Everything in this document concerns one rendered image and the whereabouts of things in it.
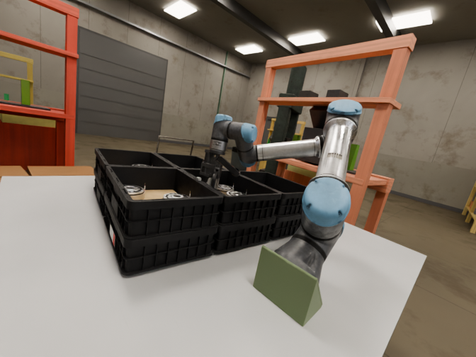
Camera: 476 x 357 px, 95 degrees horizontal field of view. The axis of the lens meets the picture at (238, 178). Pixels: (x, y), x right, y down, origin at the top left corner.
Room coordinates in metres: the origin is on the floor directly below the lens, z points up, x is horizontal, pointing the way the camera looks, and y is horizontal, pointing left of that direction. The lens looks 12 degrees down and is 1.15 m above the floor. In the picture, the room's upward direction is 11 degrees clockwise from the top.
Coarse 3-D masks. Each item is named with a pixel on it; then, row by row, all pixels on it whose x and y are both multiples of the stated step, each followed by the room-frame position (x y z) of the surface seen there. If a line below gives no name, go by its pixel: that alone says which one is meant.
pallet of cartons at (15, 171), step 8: (0, 168) 1.87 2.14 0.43; (8, 168) 1.91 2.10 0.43; (16, 168) 1.95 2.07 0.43; (32, 168) 2.03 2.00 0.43; (40, 168) 2.08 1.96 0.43; (48, 168) 2.12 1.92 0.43; (56, 168) 2.17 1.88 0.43; (64, 168) 2.22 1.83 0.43; (72, 168) 2.27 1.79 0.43; (80, 168) 2.33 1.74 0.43; (88, 168) 2.38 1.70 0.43; (0, 176) 1.69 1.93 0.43
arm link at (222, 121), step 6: (222, 114) 0.95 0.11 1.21; (216, 120) 0.94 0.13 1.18; (222, 120) 0.93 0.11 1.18; (228, 120) 0.94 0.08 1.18; (216, 126) 0.94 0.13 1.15; (222, 126) 0.93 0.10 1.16; (216, 132) 0.93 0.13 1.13; (222, 132) 0.93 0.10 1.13; (216, 138) 0.93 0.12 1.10; (222, 138) 0.93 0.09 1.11
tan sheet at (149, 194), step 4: (144, 192) 0.87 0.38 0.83; (148, 192) 0.88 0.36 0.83; (152, 192) 0.89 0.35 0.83; (156, 192) 0.90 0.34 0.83; (160, 192) 0.91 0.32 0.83; (164, 192) 0.92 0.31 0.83; (168, 192) 0.93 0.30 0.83; (172, 192) 0.94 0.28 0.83; (144, 196) 0.83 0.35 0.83; (148, 196) 0.83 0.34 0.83; (152, 196) 0.84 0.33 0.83; (156, 196) 0.85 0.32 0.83; (160, 196) 0.86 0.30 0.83
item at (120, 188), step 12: (108, 168) 0.78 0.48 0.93; (132, 168) 0.87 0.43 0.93; (144, 168) 0.90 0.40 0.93; (156, 168) 0.93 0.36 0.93; (168, 168) 0.97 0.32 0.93; (120, 192) 0.58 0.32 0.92; (216, 192) 0.74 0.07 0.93; (132, 204) 0.52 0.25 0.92; (144, 204) 0.54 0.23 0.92; (156, 204) 0.55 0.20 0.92; (168, 204) 0.58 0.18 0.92; (180, 204) 0.60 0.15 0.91; (192, 204) 0.62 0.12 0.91; (204, 204) 0.65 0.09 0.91; (216, 204) 0.68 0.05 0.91
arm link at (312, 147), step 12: (264, 144) 0.98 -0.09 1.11; (276, 144) 0.97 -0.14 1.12; (288, 144) 0.96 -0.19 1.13; (300, 144) 0.95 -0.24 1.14; (312, 144) 0.94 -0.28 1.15; (240, 156) 0.97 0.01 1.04; (252, 156) 0.96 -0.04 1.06; (264, 156) 0.96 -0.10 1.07; (276, 156) 0.96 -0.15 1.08; (288, 156) 0.96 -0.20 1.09; (300, 156) 0.96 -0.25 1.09; (312, 156) 0.97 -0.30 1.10
